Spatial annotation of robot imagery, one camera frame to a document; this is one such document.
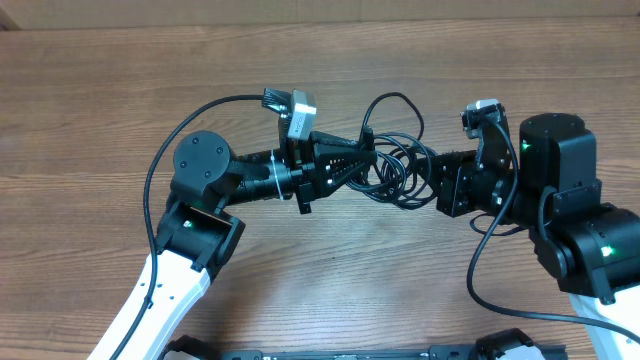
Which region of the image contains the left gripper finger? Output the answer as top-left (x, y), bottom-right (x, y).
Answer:
top-left (314, 147), bottom-right (377, 195)
top-left (310, 131), bottom-right (359, 148)

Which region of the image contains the thick black USB cable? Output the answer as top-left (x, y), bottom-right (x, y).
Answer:
top-left (344, 130), bottom-right (441, 211)

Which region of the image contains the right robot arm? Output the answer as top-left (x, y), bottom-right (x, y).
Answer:
top-left (416, 110), bottom-right (639, 359)

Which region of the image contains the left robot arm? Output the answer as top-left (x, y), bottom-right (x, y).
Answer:
top-left (90, 128), bottom-right (376, 359)

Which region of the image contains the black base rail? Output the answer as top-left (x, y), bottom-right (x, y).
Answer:
top-left (160, 328), bottom-right (569, 360)

